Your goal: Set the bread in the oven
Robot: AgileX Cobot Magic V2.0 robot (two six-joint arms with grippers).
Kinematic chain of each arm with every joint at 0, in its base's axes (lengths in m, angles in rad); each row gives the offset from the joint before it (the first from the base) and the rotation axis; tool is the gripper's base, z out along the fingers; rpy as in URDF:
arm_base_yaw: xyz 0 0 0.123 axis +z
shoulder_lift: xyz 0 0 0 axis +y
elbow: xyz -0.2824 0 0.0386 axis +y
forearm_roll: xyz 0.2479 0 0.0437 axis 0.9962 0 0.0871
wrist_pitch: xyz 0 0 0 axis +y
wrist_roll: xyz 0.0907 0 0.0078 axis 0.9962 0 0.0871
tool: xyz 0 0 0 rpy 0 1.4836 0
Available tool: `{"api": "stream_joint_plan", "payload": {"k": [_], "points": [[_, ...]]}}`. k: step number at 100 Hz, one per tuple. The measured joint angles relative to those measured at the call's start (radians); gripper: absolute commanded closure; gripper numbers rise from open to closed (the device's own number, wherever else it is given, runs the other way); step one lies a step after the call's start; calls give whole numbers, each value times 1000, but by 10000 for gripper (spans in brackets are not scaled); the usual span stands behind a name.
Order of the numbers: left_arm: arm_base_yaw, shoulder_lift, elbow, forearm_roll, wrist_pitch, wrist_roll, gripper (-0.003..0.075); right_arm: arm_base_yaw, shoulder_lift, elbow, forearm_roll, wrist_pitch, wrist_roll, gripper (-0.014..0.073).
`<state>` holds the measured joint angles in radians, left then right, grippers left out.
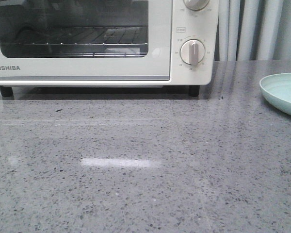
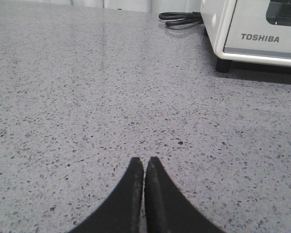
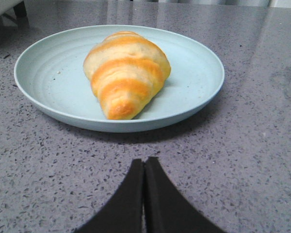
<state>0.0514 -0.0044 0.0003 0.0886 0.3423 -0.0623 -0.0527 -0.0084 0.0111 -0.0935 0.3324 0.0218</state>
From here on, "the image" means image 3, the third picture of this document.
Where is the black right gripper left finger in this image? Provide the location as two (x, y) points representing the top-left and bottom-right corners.
(75, 159), (144, 233)

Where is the light green round plate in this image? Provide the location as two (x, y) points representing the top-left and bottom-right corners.
(14, 25), (225, 133)

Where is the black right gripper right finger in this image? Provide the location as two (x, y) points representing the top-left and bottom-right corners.
(145, 157), (223, 233)

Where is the golden croissant bread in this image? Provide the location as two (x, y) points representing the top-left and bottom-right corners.
(83, 31), (171, 120)

